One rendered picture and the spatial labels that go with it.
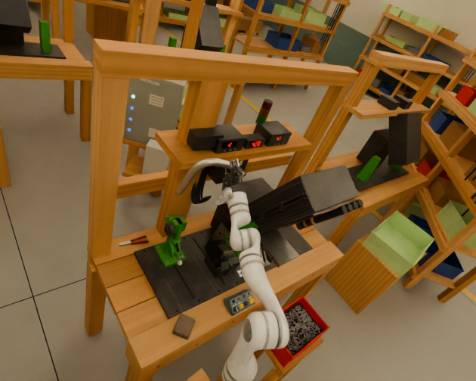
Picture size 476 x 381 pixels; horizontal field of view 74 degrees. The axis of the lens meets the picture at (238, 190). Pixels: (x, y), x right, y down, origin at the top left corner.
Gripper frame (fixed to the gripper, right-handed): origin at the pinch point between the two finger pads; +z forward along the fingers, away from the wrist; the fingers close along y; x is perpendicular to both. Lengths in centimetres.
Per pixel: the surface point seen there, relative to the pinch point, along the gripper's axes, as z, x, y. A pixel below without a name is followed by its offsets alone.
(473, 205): 35, -279, 6
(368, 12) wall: 807, -670, -17
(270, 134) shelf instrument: 35.2, -34.9, -3.7
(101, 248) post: -1, 26, -80
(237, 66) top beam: 38.8, 1.8, 19.3
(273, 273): -17, -67, -59
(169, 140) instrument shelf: 26.4, 14.5, -21.2
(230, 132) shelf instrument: 30.6, -11.4, -8.0
